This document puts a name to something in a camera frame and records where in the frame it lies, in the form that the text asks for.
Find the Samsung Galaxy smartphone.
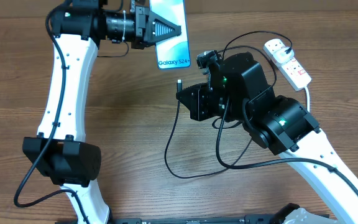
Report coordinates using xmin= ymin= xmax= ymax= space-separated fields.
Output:
xmin=149 ymin=0 xmax=191 ymax=70

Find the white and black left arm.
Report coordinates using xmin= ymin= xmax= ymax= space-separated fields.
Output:
xmin=22 ymin=0 xmax=188 ymax=223

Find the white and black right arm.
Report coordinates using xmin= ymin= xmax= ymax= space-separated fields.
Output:
xmin=176 ymin=51 xmax=358 ymax=223

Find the white USB charger plug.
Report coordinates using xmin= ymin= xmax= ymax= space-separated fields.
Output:
xmin=273 ymin=47 xmax=295 ymax=66

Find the white power strip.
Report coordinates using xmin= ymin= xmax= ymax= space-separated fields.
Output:
xmin=263 ymin=39 xmax=311 ymax=91

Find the white power strip cord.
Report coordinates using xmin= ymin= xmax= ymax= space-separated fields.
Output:
xmin=303 ymin=86 xmax=311 ymax=112

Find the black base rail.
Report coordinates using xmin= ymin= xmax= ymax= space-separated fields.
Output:
xmin=54 ymin=213 xmax=329 ymax=224

